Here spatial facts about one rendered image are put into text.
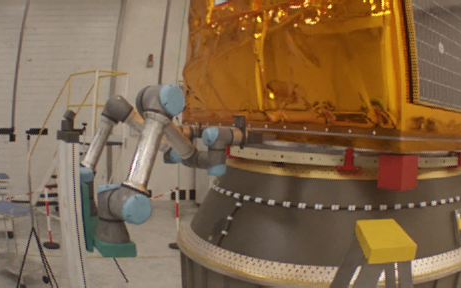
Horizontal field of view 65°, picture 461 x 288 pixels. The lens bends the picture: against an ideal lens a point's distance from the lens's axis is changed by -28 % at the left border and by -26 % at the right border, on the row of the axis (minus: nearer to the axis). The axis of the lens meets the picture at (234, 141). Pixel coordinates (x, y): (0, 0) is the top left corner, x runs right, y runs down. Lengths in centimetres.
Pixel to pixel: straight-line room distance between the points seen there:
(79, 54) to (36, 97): 140
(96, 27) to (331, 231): 834
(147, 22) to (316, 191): 848
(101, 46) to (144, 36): 112
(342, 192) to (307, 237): 25
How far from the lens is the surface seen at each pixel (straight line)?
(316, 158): 206
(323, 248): 196
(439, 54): 191
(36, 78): 936
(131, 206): 159
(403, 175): 171
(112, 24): 984
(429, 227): 210
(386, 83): 167
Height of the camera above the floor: 183
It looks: 2 degrees down
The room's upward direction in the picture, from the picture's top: 2 degrees clockwise
